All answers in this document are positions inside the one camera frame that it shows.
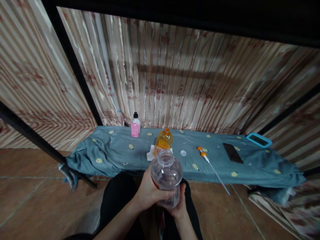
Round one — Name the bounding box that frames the person's right hand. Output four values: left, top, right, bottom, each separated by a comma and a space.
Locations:
165, 183, 188, 220

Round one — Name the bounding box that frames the person's left hand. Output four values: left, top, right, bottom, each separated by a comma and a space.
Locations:
133, 163, 177, 212

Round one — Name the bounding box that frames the clear plastic bottle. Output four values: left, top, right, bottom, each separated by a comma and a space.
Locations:
150, 149, 183, 209

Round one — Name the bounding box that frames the white tissue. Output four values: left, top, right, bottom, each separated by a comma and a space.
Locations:
146, 145, 173, 162

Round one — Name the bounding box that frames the blue patterned cloth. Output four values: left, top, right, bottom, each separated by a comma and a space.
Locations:
59, 125, 307, 206

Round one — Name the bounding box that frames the orange and white pump tube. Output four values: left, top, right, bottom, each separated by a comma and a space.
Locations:
196, 146, 231, 196

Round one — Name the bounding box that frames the orange liquid bottle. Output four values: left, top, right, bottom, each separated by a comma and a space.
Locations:
153, 127, 174, 157

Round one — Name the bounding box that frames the pink pump bottle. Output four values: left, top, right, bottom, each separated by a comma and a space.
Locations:
130, 112, 141, 138

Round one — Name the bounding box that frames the black smartphone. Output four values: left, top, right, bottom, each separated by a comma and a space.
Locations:
222, 143, 244, 164

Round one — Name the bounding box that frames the blue framed device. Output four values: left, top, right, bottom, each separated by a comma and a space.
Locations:
246, 132, 273, 148

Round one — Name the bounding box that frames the striped beige curtain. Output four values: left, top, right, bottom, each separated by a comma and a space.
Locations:
0, 0, 320, 240

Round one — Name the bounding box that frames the black metal frame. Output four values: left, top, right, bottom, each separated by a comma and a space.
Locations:
0, 0, 320, 189

